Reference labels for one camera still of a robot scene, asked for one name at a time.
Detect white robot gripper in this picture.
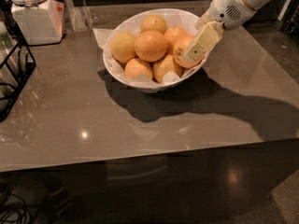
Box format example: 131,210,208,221
182,0,255,63

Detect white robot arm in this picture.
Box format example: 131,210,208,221
182,0,271,63

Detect white ceramic bowl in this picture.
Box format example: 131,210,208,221
98,8,210,92

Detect large centre orange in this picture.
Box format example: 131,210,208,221
135,30,168,63

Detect left yellowish orange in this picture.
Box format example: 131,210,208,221
111,32,136,63

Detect white paper bowl liner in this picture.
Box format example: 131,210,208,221
93,10,221,90

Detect clear acrylic stand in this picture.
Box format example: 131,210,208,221
64,0,93,32

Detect white clip-top storage jar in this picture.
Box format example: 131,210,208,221
11,0,64,46

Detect black wire rack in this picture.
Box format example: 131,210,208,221
0,0,37,123

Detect black cables on floor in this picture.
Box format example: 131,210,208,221
0,187,48,224

